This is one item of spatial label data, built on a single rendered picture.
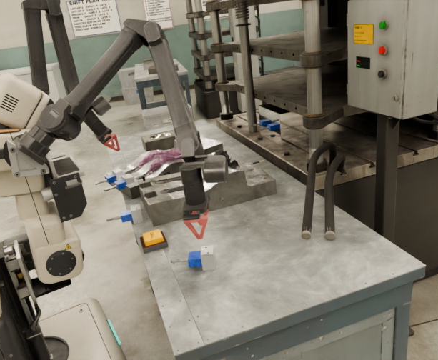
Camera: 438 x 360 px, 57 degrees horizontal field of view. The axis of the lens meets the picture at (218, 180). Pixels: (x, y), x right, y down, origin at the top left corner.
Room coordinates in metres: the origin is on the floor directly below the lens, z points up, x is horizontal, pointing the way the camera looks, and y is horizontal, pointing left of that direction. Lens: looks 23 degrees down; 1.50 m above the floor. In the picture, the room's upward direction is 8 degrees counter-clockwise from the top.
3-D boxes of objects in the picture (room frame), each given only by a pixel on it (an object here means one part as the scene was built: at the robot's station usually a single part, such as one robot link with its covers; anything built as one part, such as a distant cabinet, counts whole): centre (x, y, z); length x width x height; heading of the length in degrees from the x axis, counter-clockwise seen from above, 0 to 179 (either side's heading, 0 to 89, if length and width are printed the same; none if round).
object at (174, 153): (1.82, 0.24, 0.90); 0.26 x 0.18 x 0.08; 123
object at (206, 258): (1.03, 0.11, 0.83); 0.13 x 0.05 x 0.05; 85
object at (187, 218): (1.00, 0.07, 0.96); 0.07 x 0.07 x 0.09; 85
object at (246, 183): (1.51, 0.06, 0.87); 0.50 x 0.26 x 0.14; 106
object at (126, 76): (8.07, 1.33, 0.49); 0.60 x 0.42 x 0.33; 94
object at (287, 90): (2.31, -0.63, 0.96); 1.29 x 0.83 x 0.18; 16
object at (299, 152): (2.33, -0.62, 0.76); 1.30 x 0.84 x 0.07; 16
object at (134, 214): (1.38, 0.37, 0.83); 0.13 x 0.05 x 0.05; 101
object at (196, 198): (1.02, 0.07, 1.04); 0.10 x 0.07 x 0.07; 175
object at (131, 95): (8.06, 1.33, 0.16); 0.60 x 0.42 x 0.33; 94
